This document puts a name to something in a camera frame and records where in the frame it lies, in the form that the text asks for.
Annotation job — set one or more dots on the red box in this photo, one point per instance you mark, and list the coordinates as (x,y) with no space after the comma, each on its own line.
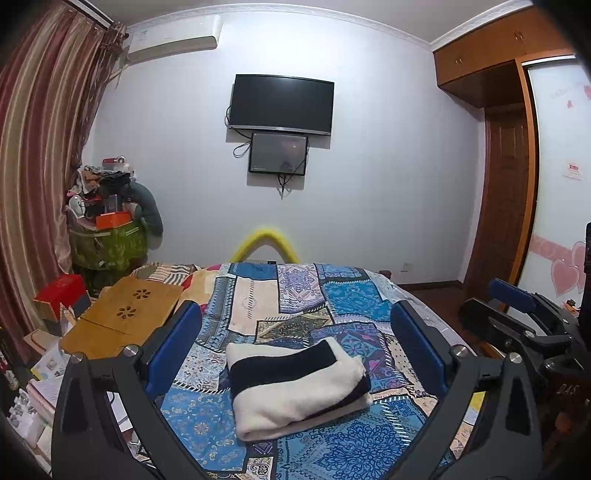
(68,290)

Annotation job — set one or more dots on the striped red curtain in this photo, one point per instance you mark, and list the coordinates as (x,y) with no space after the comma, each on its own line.
(51,88)

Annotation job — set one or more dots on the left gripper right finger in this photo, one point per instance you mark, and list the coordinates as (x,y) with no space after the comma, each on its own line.
(505,442)

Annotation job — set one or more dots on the white paper stack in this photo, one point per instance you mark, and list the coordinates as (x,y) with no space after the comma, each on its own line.
(32,414)

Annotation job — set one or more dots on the white sliding wardrobe door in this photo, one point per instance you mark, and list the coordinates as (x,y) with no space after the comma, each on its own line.
(554,265)

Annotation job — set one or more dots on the wooden lap desk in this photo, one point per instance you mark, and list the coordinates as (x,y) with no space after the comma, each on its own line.
(127,313)

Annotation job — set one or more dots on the green fabric storage bin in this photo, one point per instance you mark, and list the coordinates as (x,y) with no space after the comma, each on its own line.
(111,249)

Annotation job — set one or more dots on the yellow foam tube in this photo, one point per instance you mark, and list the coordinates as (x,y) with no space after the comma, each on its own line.
(266,236)

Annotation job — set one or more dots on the wooden overhead cabinet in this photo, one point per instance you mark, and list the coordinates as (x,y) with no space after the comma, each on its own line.
(480,68)

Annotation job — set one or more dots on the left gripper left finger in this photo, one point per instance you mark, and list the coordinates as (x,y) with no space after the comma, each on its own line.
(87,443)

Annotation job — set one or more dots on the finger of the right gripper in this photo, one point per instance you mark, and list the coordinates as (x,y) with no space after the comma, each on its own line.
(511,296)

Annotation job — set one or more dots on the wall power socket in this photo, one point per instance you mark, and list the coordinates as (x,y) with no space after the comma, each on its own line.
(406,267)

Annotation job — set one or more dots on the small framed wall monitor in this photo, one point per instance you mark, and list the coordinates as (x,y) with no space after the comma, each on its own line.
(278,153)

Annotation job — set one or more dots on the brown wooden door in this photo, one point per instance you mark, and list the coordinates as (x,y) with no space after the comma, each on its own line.
(503,208)

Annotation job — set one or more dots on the blue patchwork bedspread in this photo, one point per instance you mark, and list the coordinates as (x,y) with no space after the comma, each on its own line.
(294,306)

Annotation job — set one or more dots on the orange box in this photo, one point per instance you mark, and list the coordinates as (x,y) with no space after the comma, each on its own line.
(112,220)

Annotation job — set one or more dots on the black and white striped sweater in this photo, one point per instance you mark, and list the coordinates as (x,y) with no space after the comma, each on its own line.
(277,391)

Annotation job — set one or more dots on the white air conditioner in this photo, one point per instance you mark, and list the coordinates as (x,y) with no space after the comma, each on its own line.
(174,37)

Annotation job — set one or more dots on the black wall television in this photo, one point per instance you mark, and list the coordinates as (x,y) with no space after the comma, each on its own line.
(281,103)

